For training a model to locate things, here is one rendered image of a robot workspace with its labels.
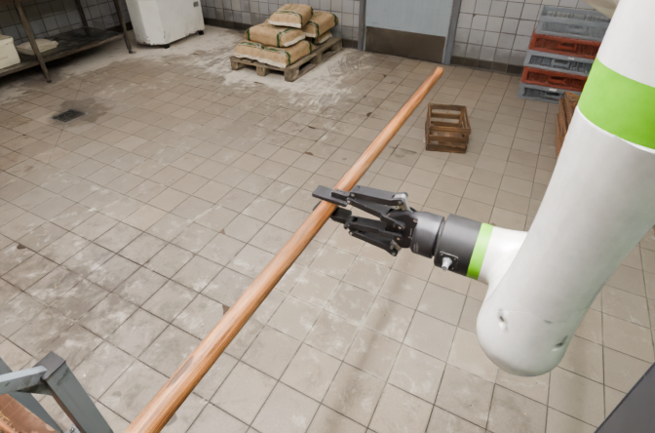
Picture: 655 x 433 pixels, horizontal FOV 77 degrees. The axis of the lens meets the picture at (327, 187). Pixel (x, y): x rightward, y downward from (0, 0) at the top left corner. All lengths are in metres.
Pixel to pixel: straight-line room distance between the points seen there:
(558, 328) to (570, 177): 0.19
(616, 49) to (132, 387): 1.94
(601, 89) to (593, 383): 1.85
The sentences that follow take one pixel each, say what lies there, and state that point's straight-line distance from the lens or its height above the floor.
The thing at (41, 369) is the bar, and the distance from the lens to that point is 0.95.
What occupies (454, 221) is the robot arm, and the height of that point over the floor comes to 1.22.
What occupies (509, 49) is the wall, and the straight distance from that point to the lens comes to 4.96.
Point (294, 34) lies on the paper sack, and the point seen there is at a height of 0.40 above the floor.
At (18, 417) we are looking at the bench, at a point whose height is 0.58.
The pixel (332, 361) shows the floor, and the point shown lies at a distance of 1.92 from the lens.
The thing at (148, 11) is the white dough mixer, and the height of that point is 0.45.
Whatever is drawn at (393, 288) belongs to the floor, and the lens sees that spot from 2.18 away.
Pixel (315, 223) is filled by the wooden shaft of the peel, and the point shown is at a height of 1.19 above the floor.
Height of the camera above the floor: 1.66
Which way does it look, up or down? 36 degrees down
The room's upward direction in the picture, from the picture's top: straight up
